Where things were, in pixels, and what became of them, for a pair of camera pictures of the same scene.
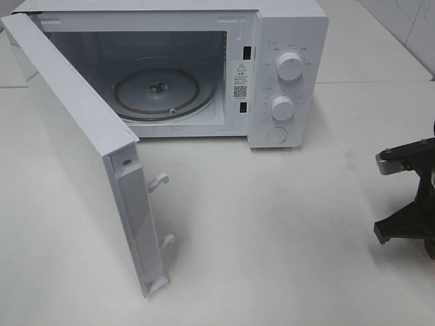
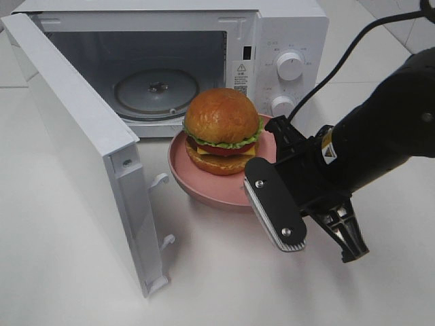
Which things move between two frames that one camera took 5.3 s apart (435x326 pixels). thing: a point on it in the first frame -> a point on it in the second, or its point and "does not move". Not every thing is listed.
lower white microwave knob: [283, 108] does not move
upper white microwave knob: [289, 66] does not move
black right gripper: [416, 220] -> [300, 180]
